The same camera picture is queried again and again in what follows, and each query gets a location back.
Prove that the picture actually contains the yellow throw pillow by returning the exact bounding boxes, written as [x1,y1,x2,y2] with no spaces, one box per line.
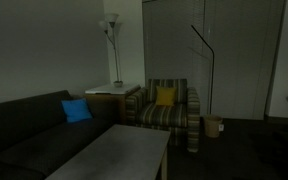
[156,86,176,106]

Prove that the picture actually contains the striped armchair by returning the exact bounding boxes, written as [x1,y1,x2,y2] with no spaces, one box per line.
[126,79,200,153]

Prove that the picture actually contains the wooden side table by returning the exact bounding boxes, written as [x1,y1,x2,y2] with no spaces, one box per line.
[85,83,140,124]

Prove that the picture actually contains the grey coffee table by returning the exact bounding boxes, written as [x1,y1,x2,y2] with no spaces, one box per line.
[46,125,170,180]

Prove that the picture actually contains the white multi-head floor lamp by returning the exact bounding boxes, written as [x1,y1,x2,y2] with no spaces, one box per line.
[99,13,123,88]

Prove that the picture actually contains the blue throw pillow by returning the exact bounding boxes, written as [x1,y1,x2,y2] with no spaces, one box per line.
[61,98,93,123]

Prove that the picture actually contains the beige wastebasket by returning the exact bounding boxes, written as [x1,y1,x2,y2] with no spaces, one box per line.
[204,115,223,138]

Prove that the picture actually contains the black arc floor lamp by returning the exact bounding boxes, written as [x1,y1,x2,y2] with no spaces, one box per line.
[190,25,215,114]

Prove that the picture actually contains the window blinds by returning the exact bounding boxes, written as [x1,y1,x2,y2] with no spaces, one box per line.
[142,0,285,120]

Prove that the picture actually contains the dark patterned sofa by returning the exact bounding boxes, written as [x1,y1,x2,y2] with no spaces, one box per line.
[0,90,119,180]

